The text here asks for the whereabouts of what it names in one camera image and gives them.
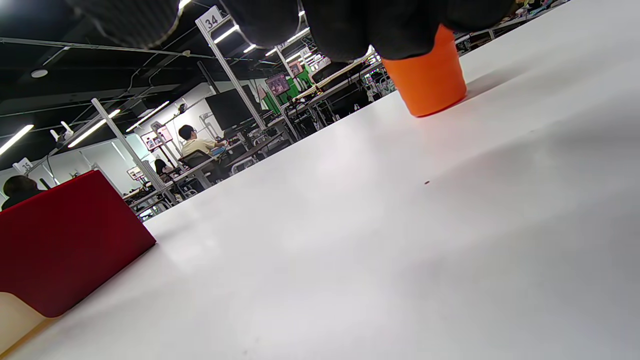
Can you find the person's right hand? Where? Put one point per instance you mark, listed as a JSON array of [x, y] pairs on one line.
[[350, 25]]

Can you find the orange cup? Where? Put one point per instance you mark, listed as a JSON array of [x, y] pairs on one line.
[[430, 80]]

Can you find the red tea bag box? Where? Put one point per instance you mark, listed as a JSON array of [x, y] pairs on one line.
[[65, 240]]

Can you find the cream tea bag box drawer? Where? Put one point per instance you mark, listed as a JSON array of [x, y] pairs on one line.
[[17, 320]]

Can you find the green board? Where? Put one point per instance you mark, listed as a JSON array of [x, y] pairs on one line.
[[292, 90]]

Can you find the small dark screen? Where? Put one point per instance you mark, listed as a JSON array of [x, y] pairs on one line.
[[277, 85]]

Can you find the large black monitor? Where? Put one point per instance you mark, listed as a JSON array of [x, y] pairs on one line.
[[230, 107]]

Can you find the black office chair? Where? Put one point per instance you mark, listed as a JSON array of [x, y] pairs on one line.
[[200, 160]]

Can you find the long ceiling light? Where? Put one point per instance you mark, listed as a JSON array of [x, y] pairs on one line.
[[92, 129], [16, 140], [147, 116]]

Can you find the small pink screen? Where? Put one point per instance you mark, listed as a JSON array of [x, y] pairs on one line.
[[150, 140]]

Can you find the round ceiling fixture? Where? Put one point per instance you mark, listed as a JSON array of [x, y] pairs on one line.
[[39, 73]]

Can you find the white post with sign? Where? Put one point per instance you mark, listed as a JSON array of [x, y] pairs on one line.
[[235, 80]]

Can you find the white metal post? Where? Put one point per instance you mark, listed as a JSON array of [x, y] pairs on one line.
[[127, 150]]

